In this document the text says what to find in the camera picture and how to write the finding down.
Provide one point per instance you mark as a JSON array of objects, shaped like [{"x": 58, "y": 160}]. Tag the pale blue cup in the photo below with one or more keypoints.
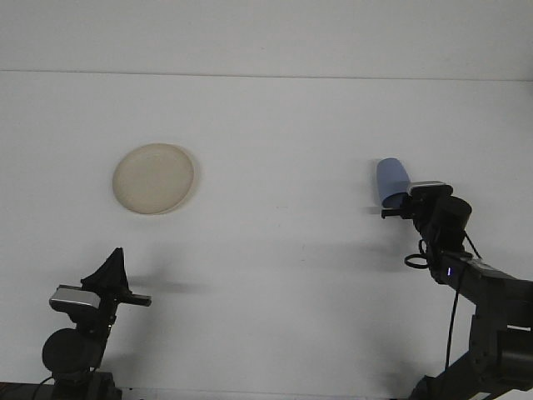
[{"x": 391, "y": 177}]

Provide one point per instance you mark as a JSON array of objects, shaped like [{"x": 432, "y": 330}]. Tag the pale round plate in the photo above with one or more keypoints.
[{"x": 154, "y": 179}]

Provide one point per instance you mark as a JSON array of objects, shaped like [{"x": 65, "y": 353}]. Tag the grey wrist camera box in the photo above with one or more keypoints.
[
  {"x": 429, "y": 186},
  {"x": 75, "y": 298}
]

